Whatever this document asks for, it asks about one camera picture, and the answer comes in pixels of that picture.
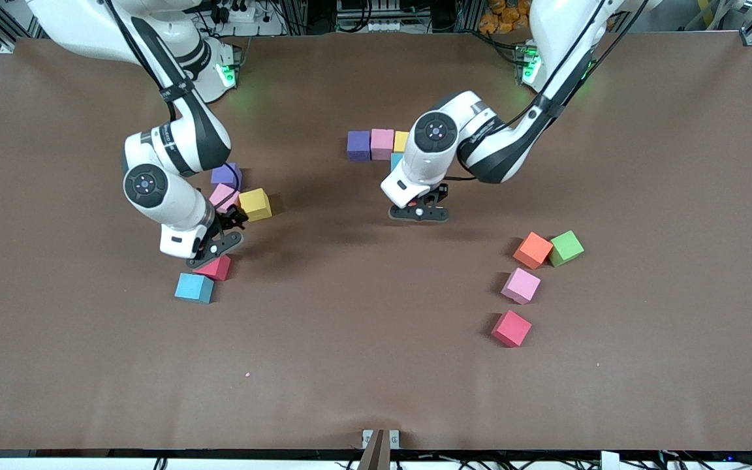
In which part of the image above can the brown table cover sheet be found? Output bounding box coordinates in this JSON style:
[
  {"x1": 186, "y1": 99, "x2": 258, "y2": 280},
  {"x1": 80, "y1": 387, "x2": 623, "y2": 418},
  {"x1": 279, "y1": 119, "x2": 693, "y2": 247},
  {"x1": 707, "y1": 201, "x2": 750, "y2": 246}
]
[{"x1": 0, "y1": 31, "x2": 752, "y2": 452}]

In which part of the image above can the green foam cube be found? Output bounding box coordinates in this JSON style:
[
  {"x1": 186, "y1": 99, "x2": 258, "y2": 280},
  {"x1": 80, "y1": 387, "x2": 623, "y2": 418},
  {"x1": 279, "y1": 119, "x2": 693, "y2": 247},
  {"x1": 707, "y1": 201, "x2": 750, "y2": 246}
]
[{"x1": 548, "y1": 230, "x2": 585, "y2": 268}]

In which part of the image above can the red foam cube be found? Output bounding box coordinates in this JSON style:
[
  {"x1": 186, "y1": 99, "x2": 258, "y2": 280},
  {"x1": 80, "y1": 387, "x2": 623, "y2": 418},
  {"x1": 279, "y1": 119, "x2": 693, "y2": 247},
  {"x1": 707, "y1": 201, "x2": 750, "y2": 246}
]
[
  {"x1": 491, "y1": 309, "x2": 533, "y2": 348},
  {"x1": 193, "y1": 255, "x2": 233, "y2": 282}
]

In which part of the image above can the orange packets pile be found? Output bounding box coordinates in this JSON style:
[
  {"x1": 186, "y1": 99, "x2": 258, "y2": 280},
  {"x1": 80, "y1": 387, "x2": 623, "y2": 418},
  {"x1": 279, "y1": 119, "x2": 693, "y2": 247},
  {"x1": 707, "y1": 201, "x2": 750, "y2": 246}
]
[{"x1": 478, "y1": 0, "x2": 533, "y2": 35}]

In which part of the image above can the metal bracket with post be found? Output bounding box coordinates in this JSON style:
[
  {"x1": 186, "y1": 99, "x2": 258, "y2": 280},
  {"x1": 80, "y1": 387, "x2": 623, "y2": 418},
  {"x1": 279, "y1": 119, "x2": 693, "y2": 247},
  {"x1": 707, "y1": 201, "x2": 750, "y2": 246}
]
[{"x1": 361, "y1": 428, "x2": 401, "y2": 470}]

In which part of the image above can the pink foam cube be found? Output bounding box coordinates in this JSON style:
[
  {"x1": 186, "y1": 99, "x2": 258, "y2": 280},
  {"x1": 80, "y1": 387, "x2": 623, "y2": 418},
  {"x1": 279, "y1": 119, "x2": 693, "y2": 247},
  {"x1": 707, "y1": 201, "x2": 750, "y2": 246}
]
[
  {"x1": 210, "y1": 183, "x2": 242, "y2": 213},
  {"x1": 371, "y1": 129, "x2": 395, "y2": 161},
  {"x1": 501, "y1": 267, "x2": 542, "y2": 306}
]

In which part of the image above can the purple foam cube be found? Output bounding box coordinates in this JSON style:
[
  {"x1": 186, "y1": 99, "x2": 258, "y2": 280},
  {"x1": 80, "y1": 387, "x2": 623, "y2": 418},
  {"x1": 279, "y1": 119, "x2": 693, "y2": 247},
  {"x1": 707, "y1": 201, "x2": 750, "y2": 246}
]
[
  {"x1": 211, "y1": 163, "x2": 243, "y2": 191},
  {"x1": 347, "y1": 131, "x2": 372, "y2": 162}
]

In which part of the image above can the white table edge rail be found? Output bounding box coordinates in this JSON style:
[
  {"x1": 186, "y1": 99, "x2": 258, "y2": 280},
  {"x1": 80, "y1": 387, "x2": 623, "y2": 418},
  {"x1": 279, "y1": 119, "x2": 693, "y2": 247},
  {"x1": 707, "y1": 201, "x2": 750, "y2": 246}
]
[{"x1": 0, "y1": 456, "x2": 752, "y2": 470}]

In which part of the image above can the white power strip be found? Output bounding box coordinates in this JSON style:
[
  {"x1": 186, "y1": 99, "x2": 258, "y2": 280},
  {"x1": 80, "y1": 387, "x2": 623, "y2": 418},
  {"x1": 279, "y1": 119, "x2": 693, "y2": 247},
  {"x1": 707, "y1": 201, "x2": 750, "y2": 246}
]
[{"x1": 203, "y1": 0, "x2": 285, "y2": 37}]

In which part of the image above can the white equipment box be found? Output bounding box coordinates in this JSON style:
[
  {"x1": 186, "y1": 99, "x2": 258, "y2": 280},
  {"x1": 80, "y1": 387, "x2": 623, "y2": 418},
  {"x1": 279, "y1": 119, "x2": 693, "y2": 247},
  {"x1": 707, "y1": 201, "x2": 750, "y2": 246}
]
[{"x1": 336, "y1": 0, "x2": 430, "y2": 33}]

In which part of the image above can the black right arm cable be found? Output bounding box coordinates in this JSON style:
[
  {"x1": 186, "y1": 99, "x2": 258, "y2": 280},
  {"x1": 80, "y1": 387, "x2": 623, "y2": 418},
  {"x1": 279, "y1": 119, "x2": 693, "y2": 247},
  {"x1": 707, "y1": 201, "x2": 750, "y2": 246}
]
[{"x1": 105, "y1": 0, "x2": 243, "y2": 213}]

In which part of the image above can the orange foam cube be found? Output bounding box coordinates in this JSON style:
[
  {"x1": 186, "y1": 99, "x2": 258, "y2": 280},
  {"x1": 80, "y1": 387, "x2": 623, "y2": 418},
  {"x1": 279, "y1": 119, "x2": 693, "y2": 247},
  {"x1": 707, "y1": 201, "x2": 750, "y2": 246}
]
[{"x1": 513, "y1": 232, "x2": 554, "y2": 270}]

